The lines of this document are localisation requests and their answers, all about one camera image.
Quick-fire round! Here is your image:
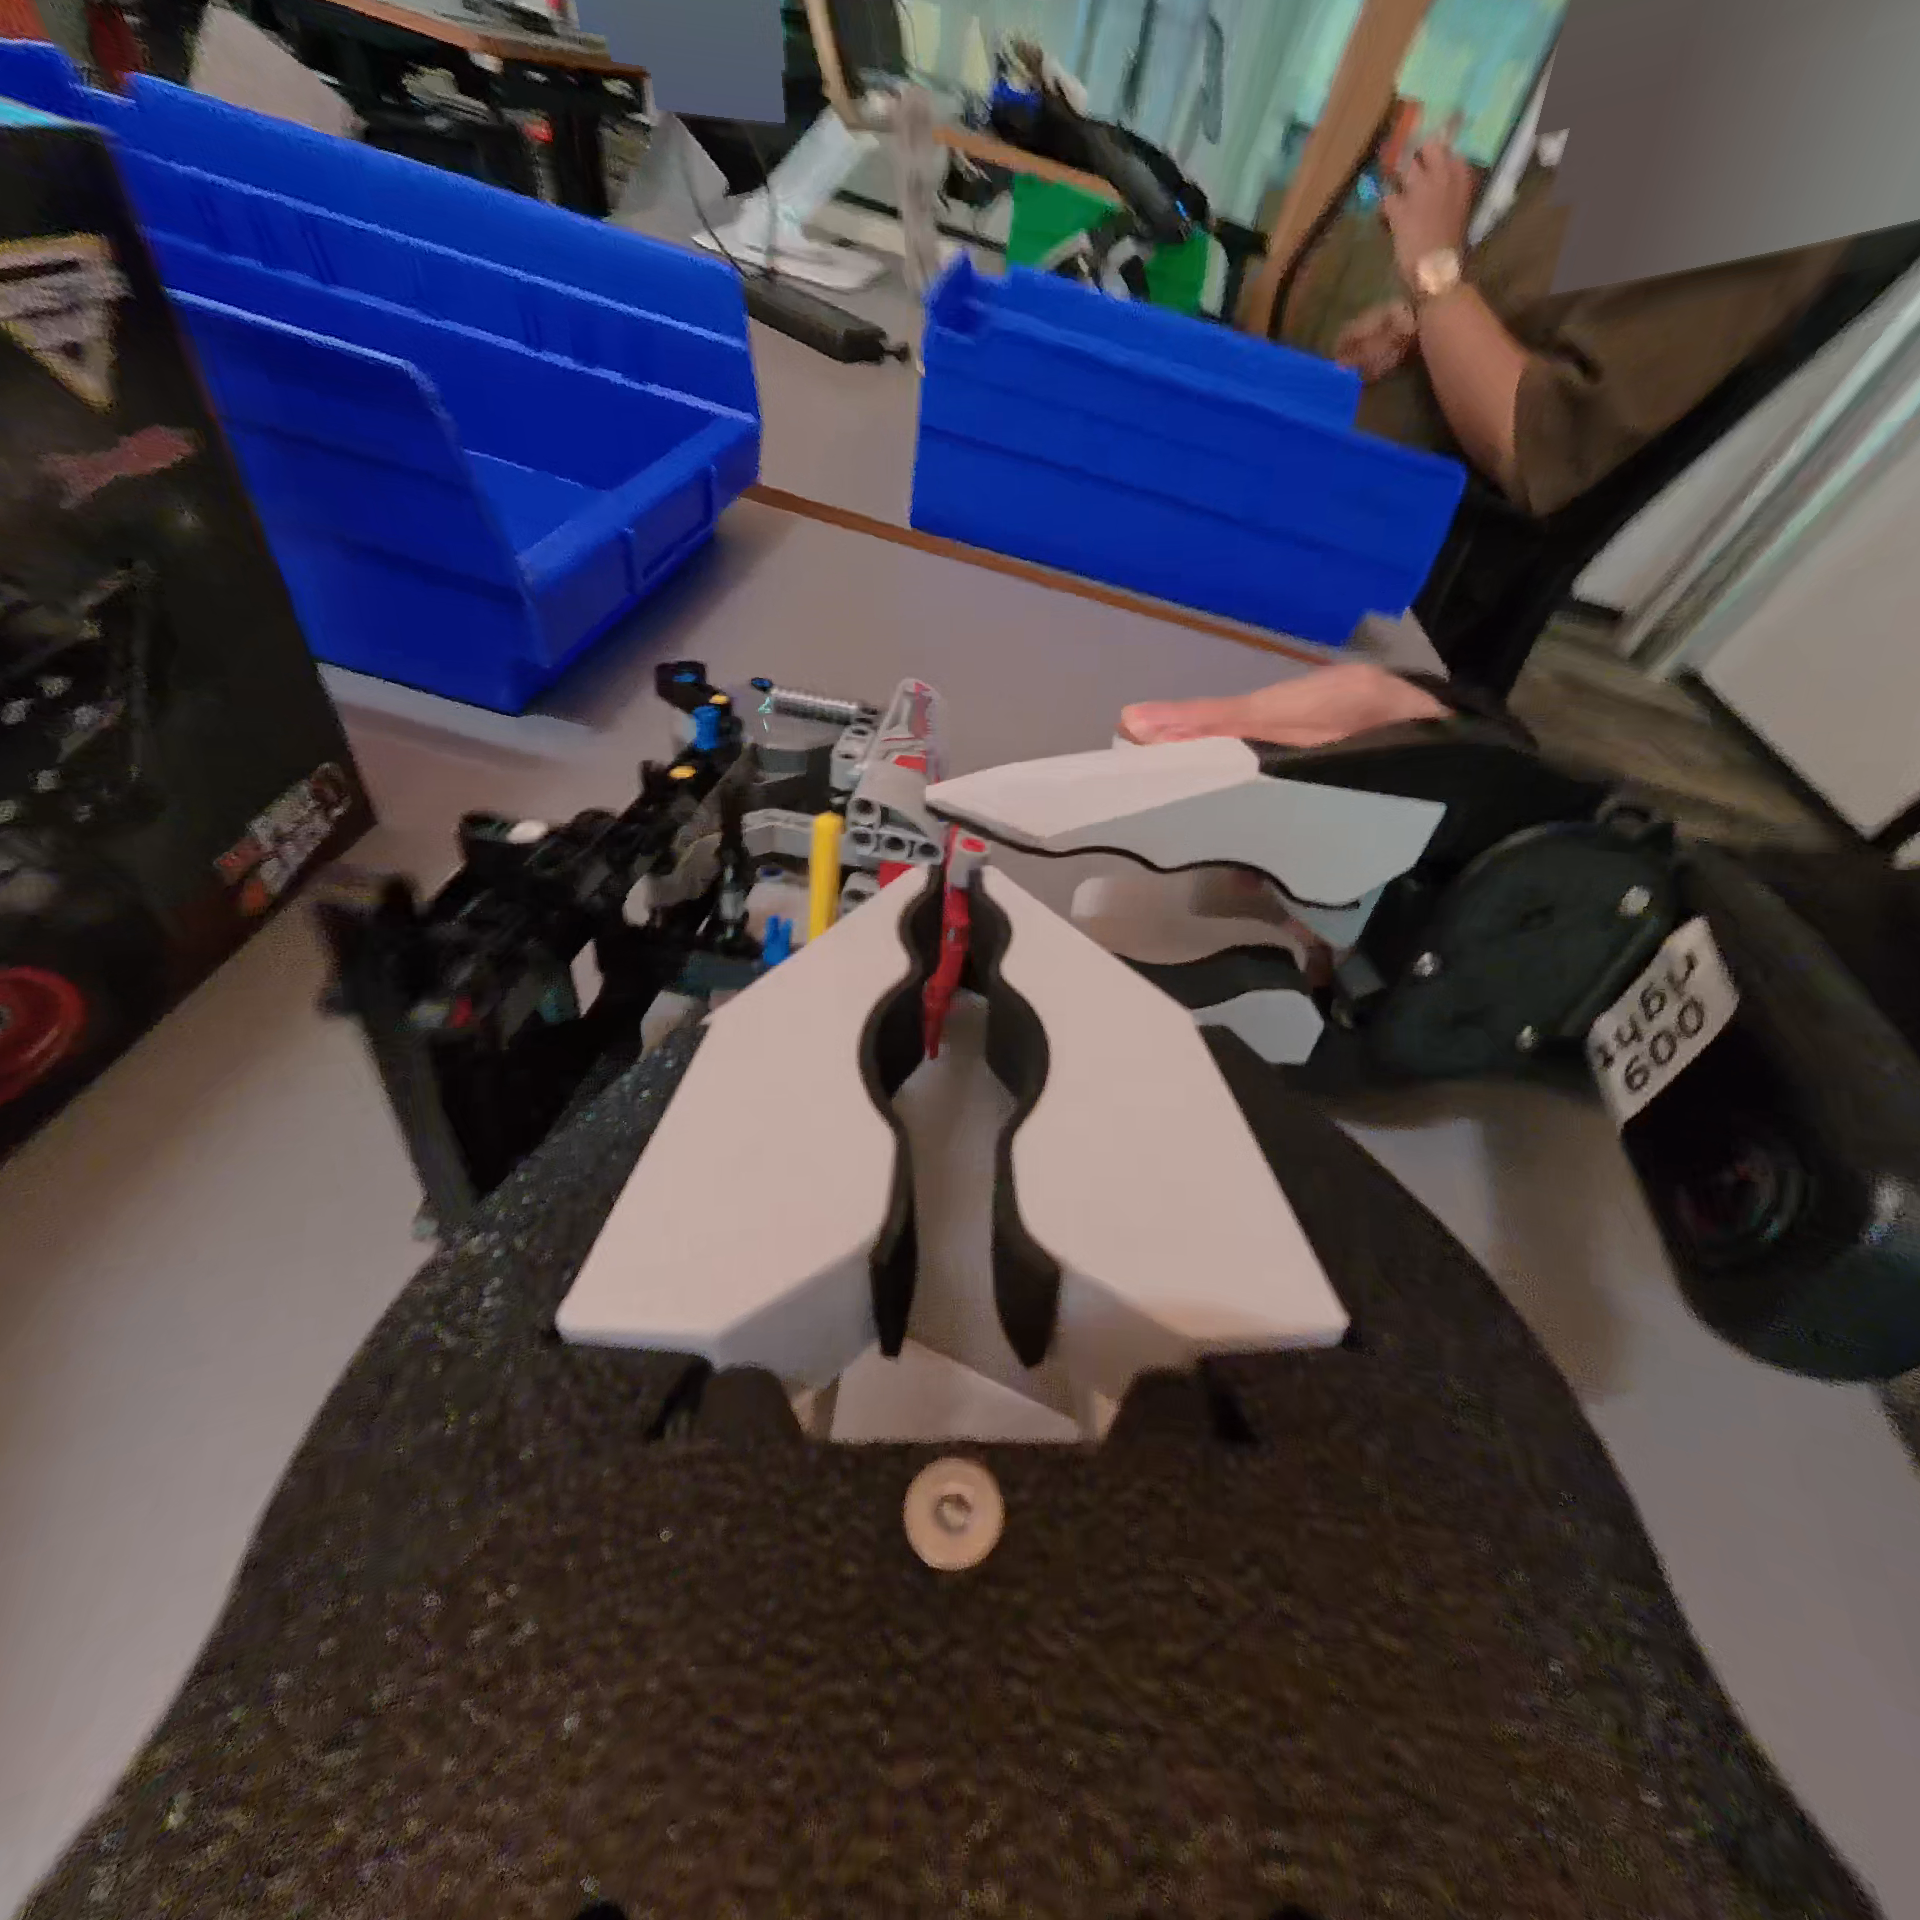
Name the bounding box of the metal frame post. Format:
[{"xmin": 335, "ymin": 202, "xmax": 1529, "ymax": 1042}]
[{"xmin": 1620, "ymin": 299, "xmax": 1920, "ymax": 677}]

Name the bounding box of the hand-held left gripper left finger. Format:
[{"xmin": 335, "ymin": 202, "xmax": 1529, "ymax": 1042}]
[{"xmin": 554, "ymin": 866, "xmax": 947, "ymax": 1433}]

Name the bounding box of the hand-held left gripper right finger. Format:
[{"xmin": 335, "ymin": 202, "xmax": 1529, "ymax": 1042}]
[{"xmin": 966, "ymin": 866, "xmax": 1356, "ymax": 1433}]

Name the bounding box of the wooden-top table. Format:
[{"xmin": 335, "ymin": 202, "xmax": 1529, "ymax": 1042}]
[{"xmin": 314, "ymin": 0, "xmax": 653, "ymax": 80}]

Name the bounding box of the blue plastic storage bin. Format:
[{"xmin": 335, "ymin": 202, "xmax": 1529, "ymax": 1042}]
[
  {"xmin": 909, "ymin": 252, "xmax": 1469, "ymax": 649},
  {"xmin": 0, "ymin": 35, "xmax": 763, "ymax": 720}
]

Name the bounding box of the black power strip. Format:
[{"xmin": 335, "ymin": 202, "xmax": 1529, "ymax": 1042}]
[{"xmin": 742, "ymin": 274, "xmax": 890, "ymax": 366}]

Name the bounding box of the green plastic bin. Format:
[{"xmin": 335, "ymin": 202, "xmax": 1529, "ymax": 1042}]
[{"xmin": 1008, "ymin": 168, "xmax": 1220, "ymax": 320}]

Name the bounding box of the brick-built toy vehicle chassis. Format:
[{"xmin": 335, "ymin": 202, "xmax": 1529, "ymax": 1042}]
[{"xmin": 314, "ymin": 660, "xmax": 992, "ymax": 1231}]

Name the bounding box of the grey desk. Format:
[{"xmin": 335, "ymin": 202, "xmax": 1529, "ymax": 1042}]
[{"xmin": 0, "ymin": 485, "xmax": 1920, "ymax": 1920}]

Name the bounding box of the white desktop stand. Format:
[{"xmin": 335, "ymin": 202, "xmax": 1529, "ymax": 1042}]
[{"xmin": 691, "ymin": 82, "xmax": 961, "ymax": 294}]

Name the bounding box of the person's right hand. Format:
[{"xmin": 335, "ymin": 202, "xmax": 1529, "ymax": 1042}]
[{"xmin": 1115, "ymin": 660, "xmax": 1449, "ymax": 751}]

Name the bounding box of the black office chair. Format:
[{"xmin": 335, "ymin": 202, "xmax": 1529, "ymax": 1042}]
[{"xmin": 1410, "ymin": 221, "xmax": 1920, "ymax": 699}]

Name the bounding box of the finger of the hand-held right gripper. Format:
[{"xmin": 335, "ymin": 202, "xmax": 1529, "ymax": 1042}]
[
  {"xmin": 1067, "ymin": 870, "xmax": 1343, "ymax": 1069},
  {"xmin": 921, "ymin": 731, "xmax": 1449, "ymax": 913}
]

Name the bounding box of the black printed toy box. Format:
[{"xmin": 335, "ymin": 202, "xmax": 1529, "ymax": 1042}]
[{"xmin": 0, "ymin": 120, "xmax": 380, "ymax": 1170}]

